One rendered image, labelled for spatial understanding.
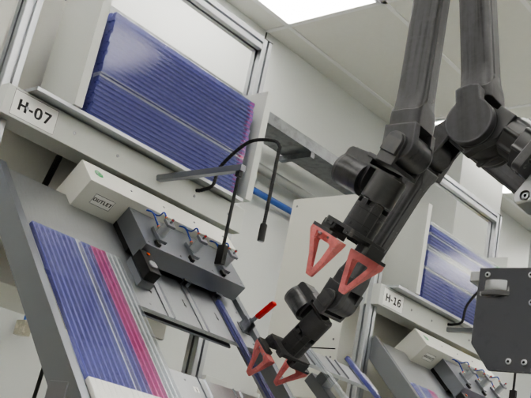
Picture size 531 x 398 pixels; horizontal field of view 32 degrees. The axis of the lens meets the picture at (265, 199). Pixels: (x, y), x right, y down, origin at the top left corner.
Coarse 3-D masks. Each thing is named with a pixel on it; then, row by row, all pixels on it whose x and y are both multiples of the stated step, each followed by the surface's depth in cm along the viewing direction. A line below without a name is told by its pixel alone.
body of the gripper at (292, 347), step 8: (296, 328) 205; (272, 336) 204; (280, 336) 207; (288, 336) 204; (296, 336) 203; (304, 336) 202; (280, 344) 203; (288, 344) 203; (296, 344) 203; (304, 344) 203; (312, 344) 204; (280, 352) 201; (288, 352) 203; (296, 352) 203; (304, 352) 204; (296, 360) 204; (304, 360) 206
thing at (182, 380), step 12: (180, 372) 185; (180, 384) 181; (192, 384) 185; (204, 384) 188; (216, 384) 192; (192, 396) 181; (204, 396) 184; (216, 396) 188; (228, 396) 192; (240, 396) 196; (252, 396) 200
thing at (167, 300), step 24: (24, 192) 197; (48, 192) 206; (48, 216) 196; (72, 216) 205; (96, 240) 204; (144, 288) 203; (168, 288) 212; (192, 288) 222; (144, 312) 204; (168, 312) 202; (192, 312) 211; (216, 312) 221; (216, 336) 212
